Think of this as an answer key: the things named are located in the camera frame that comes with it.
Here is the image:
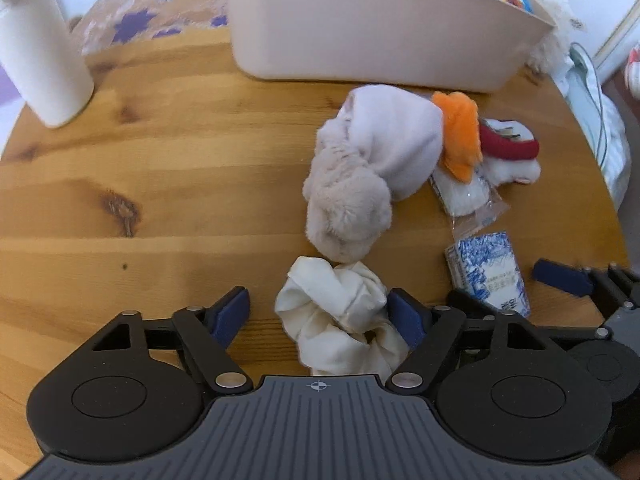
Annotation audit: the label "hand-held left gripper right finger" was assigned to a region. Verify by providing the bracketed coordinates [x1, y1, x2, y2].
[387, 287, 571, 396]

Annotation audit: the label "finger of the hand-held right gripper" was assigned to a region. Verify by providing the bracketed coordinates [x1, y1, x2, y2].
[531, 258, 640, 311]
[446, 289, 503, 318]

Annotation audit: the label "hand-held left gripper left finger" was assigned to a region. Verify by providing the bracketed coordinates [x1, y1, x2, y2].
[90, 286, 253, 396]

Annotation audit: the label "blue floral tissue pack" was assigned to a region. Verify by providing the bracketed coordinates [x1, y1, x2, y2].
[445, 231, 531, 318]

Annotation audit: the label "cream satin scrunchie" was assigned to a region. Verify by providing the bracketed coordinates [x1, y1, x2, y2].
[274, 256, 411, 377]

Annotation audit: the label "beige plastic storage bin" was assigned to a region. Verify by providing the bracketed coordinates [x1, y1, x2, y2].
[218, 0, 558, 94]

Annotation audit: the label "round wooden desktop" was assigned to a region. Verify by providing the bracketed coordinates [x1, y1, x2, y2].
[0, 35, 628, 466]

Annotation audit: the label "clear plastic packet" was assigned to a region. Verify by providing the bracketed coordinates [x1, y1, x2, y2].
[431, 160, 510, 248]

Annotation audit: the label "striped teal blanket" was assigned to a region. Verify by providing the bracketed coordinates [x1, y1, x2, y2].
[552, 45, 633, 206]

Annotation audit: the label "orange cloth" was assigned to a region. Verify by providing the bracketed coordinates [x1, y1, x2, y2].
[431, 91, 485, 182]

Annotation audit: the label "beige fuzzy sock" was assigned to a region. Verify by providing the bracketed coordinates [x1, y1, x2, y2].
[302, 85, 446, 264]

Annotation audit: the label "pink and white shoe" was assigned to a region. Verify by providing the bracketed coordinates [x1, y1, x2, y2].
[625, 44, 640, 101]

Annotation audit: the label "white plush toy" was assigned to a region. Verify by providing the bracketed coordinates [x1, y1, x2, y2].
[520, 0, 581, 76]

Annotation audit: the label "white bottle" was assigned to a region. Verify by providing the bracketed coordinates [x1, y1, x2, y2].
[0, 0, 96, 128]

